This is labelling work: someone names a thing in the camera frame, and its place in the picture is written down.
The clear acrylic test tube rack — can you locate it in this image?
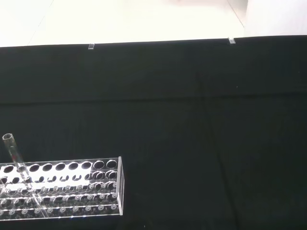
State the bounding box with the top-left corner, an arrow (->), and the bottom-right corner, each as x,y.
0,156 -> 126,221

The black bench cloth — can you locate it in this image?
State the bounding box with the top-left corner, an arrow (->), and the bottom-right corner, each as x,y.
0,35 -> 307,230

